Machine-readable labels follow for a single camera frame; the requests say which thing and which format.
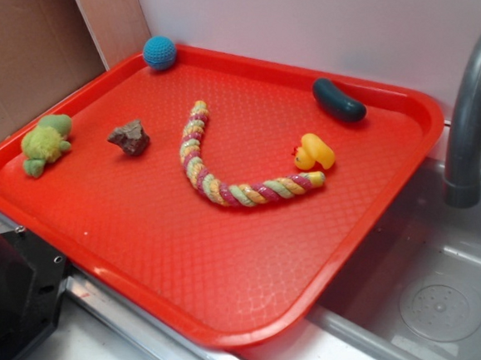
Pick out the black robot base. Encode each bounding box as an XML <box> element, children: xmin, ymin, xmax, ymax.
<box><xmin>0</xmin><ymin>230</ymin><xmax>69</xmax><ymax>360</ymax></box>

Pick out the brown rock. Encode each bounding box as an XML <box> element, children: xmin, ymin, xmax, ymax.
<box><xmin>106</xmin><ymin>119</ymin><xmax>150</xmax><ymax>157</ymax></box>

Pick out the red plastic tray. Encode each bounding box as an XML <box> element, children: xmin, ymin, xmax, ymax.
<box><xmin>0</xmin><ymin>45</ymin><xmax>444</xmax><ymax>348</ymax></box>

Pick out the yellow rubber duck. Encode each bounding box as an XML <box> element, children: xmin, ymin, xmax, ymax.
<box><xmin>292</xmin><ymin>133</ymin><xmax>336</xmax><ymax>170</ymax></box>

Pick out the dark green toy cucumber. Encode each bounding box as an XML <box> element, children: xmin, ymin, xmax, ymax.
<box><xmin>312</xmin><ymin>77</ymin><xmax>367</xmax><ymax>123</ymax></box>

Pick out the blue crocheted ball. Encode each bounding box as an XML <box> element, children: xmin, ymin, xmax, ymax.
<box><xmin>143</xmin><ymin>36</ymin><xmax>177</xmax><ymax>71</ymax></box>

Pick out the green plush turtle toy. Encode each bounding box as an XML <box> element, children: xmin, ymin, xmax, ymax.
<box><xmin>20</xmin><ymin>114</ymin><xmax>73</xmax><ymax>179</ymax></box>

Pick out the grey toy faucet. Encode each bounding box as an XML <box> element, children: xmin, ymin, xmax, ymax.
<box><xmin>443</xmin><ymin>35</ymin><xmax>481</xmax><ymax>209</ymax></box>

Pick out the grey plastic toy sink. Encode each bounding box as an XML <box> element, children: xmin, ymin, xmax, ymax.
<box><xmin>240</xmin><ymin>140</ymin><xmax>481</xmax><ymax>360</ymax></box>

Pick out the brown cardboard panel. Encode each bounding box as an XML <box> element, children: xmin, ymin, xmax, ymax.
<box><xmin>0</xmin><ymin>0</ymin><xmax>150</xmax><ymax>142</ymax></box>

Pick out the multicolour twisted rope toy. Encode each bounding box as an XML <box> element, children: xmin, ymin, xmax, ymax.
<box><xmin>179</xmin><ymin>101</ymin><xmax>326</xmax><ymax>208</ymax></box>

